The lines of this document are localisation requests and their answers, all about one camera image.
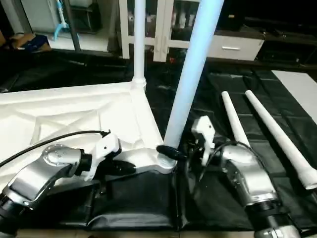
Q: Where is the white plastic table leg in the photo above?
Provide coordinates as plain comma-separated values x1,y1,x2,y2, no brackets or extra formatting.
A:
132,0,148,90
158,0,225,167
245,90,317,190
221,91,251,147

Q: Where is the white plastic table top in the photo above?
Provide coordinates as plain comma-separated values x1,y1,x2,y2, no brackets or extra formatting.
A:
0,81,177,190

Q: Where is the black work mat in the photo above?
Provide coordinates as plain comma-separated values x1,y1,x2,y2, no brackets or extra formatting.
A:
0,50,317,233

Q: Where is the white drawer unit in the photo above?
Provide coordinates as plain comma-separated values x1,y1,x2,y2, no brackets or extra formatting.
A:
207,36,265,61

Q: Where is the white flat board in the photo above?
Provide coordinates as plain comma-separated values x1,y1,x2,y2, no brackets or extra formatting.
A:
272,69,317,124

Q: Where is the white glass door cabinet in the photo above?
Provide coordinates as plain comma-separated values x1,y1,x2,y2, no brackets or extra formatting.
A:
119,0,210,63

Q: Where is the dark low media cabinet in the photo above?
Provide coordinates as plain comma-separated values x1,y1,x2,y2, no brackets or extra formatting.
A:
260,20,317,66

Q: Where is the grey vertical metal pole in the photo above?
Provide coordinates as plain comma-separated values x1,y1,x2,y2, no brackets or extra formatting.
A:
66,0,83,52

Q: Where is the brown cardboard box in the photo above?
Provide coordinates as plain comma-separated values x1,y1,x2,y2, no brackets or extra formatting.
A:
10,33,52,53

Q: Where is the light blue plastic object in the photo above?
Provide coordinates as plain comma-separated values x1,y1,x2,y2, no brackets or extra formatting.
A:
53,0,70,41

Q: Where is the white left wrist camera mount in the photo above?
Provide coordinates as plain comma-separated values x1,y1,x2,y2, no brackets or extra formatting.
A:
87,132,122,181

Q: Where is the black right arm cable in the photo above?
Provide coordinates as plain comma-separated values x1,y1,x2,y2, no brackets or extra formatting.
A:
185,141,258,200

